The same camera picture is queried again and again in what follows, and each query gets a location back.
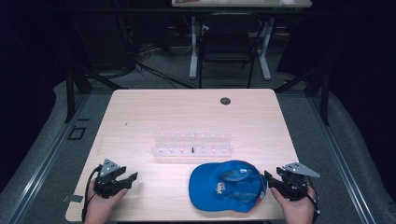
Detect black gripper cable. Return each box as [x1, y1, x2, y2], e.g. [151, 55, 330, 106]
[80, 164, 104, 223]
[305, 181, 322, 224]

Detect person's right hand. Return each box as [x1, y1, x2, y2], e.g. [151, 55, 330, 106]
[269, 184, 317, 224]

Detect clear acrylic peg rack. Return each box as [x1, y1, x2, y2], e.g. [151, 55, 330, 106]
[150, 132, 233, 158]

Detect black chair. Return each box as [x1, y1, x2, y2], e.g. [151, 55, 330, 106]
[197, 13, 262, 90]

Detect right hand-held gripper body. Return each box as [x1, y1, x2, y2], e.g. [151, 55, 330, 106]
[279, 161, 321, 202]

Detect blue baseball cap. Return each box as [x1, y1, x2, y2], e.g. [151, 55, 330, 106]
[188, 160, 269, 214]

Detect person's left hand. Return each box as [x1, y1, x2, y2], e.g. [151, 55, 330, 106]
[83, 179, 129, 224]

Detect white-legged desk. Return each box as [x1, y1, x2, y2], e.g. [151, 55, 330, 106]
[171, 0, 313, 81]

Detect black metal frame stand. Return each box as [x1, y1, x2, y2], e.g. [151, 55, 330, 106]
[64, 65, 129, 123]
[273, 65, 331, 127]

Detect grey tape piece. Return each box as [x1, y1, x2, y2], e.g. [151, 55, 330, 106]
[62, 194, 85, 204]

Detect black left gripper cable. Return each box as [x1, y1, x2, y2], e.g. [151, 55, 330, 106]
[80, 164, 104, 223]

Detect black floor cables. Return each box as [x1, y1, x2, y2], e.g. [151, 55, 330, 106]
[135, 43, 198, 90]

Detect aluminium floor rail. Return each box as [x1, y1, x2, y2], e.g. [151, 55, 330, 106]
[306, 92, 377, 224]
[5, 92, 92, 224]

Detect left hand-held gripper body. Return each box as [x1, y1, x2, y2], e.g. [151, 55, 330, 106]
[92, 158, 127, 200]

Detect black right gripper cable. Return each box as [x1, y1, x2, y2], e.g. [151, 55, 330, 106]
[305, 181, 322, 224]

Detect black tape square outline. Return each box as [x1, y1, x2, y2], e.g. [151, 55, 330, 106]
[66, 125, 88, 141]

